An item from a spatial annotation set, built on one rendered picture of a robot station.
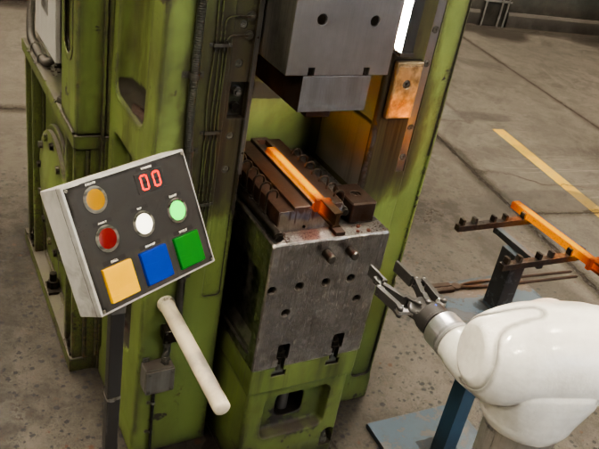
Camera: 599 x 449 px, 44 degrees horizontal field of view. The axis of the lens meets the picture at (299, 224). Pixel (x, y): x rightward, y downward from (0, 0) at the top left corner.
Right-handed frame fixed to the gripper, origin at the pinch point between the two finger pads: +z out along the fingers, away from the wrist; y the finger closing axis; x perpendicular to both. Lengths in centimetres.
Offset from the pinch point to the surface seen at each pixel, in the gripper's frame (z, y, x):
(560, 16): 533, 626, -81
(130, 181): 24, -57, 18
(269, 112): 83, 6, 6
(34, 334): 119, -62, -100
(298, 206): 35.6, -6.7, -0.8
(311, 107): 35.0, -8.7, 28.5
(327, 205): 30.0, -1.1, 2.1
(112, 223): 17, -63, 11
